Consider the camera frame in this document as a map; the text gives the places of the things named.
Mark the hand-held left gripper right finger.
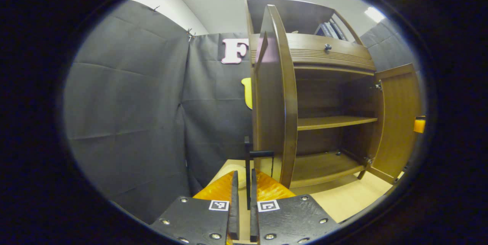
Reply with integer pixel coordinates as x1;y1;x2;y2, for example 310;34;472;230
250;168;340;245

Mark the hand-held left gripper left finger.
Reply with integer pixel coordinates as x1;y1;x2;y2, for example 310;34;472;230
151;171;240;245

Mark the wooden cabinet door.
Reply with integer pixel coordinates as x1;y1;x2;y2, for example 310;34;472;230
368;63;423;184
244;4;299;211

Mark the wooden double-door shoe cabinet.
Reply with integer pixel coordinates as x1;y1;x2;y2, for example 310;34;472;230
245;0;385;189

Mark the round yellow cushion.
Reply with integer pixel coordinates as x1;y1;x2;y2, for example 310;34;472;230
217;159;248;179

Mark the small ceiling light panel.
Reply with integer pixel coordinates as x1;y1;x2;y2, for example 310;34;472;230
364;6;386;23

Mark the wooden drawer with black knob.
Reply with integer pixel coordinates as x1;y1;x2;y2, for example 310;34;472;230
250;33;377;72

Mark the black backdrop cloth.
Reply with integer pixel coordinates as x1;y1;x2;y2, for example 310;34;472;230
63;0;424;224

